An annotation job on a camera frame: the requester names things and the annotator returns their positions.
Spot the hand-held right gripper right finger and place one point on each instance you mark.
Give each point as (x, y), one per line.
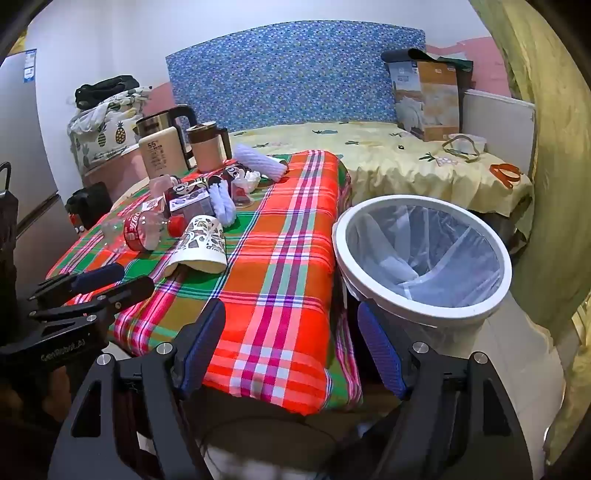
(381, 350)

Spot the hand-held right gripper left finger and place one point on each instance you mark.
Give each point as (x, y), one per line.
(205, 341)

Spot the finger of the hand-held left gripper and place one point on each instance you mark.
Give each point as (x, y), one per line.
(131, 290)
(99, 276)

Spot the red label plastic bottle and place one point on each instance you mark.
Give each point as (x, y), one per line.
(138, 228)

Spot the white trash bin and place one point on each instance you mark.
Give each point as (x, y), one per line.
(434, 318)

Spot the patterned paper cup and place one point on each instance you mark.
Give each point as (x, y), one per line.
(203, 240)

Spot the clear plastic cup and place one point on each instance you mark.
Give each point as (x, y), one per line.
(241, 196)
(160, 189)

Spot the red cartoon milk carton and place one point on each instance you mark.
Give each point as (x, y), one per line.
(187, 198)

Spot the small white foam net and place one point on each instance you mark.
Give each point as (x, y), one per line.
(224, 207)

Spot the white tissue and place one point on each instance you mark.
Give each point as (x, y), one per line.
(251, 180)

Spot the large white foam net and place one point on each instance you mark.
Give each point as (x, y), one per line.
(258, 159)

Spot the black backpack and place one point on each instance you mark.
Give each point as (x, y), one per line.
(90, 203)

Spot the plaid tablecloth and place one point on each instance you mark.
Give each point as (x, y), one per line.
(277, 277)

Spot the pink cabinet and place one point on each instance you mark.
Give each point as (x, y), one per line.
(115, 175)

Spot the clear plastic bin liner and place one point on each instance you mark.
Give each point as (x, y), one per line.
(438, 258)

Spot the cream water warmer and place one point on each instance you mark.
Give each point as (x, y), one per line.
(161, 154)

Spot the pineapple print bedding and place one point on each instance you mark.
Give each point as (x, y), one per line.
(106, 138)

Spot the white plastic bag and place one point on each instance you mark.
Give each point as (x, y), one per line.
(87, 120)

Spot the pink mug with brown lid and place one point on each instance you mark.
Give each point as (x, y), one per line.
(205, 150)

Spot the steel electric kettle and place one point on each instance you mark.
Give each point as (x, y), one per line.
(157, 122)

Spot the black bag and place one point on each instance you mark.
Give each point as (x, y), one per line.
(106, 90)

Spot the yellow printed bedsheet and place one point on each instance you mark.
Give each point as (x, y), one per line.
(392, 157)

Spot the yellow cloth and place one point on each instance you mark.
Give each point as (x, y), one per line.
(575, 369)

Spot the clear plastic container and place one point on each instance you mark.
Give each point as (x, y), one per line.
(471, 142)

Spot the printed cardboard box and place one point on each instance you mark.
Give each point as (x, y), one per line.
(429, 101)

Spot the white panel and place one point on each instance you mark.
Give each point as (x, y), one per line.
(494, 120)

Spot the blue floral headboard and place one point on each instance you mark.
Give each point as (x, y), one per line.
(286, 78)

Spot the yellow-green curtain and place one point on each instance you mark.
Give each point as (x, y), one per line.
(545, 138)

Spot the black cloth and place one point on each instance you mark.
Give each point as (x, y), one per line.
(406, 55)

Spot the dark green bag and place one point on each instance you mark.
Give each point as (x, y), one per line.
(459, 63)

